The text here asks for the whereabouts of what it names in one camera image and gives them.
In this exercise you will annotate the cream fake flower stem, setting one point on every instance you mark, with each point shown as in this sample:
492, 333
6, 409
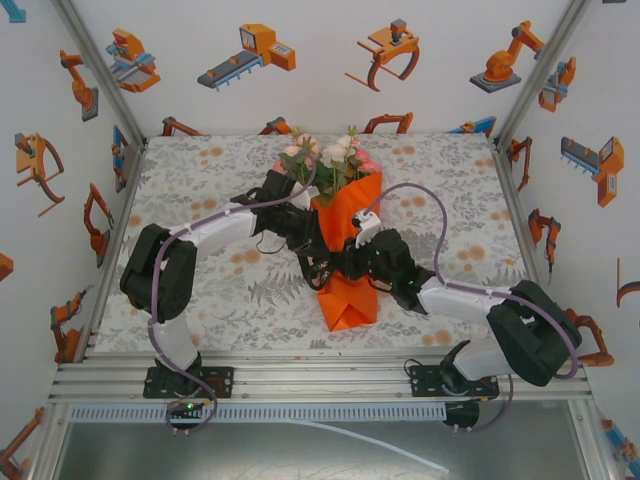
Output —
300, 142
332, 152

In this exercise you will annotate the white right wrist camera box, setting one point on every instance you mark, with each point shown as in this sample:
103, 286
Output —
367, 227

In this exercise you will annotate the grey floral tablecloth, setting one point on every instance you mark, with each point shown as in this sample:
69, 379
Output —
225, 300

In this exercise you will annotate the aluminium corner post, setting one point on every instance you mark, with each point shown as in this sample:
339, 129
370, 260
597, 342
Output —
95, 65
540, 65

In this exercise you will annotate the aluminium frame rail with slots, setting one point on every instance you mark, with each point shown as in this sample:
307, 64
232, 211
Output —
320, 385

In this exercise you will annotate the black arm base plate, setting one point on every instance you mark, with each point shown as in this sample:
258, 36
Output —
425, 382
220, 382

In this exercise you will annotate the black ribbon with gold print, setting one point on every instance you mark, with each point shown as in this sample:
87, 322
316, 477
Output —
320, 272

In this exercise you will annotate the aluminium side rail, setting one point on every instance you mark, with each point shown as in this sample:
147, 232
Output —
506, 175
120, 215

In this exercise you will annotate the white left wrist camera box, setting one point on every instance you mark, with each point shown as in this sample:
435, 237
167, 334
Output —
305, 197

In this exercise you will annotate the orange wrapping paper sheet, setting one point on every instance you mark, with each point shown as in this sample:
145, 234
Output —
345, 310

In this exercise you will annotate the small black controller board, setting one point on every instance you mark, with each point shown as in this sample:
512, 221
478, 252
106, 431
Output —
462, 412
187, 407

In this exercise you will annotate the grey metal base panel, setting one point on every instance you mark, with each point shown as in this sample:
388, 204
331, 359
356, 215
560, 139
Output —
200, 455

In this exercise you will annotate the thin white plastic tube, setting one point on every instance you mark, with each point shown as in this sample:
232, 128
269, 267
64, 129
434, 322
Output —
444, 470

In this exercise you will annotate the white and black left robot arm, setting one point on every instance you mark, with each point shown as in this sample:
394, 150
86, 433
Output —
155, 270

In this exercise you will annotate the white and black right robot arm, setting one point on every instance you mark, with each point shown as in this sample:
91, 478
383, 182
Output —
530, 330

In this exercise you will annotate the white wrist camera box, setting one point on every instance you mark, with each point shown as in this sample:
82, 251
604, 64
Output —
367, 227
305, 197

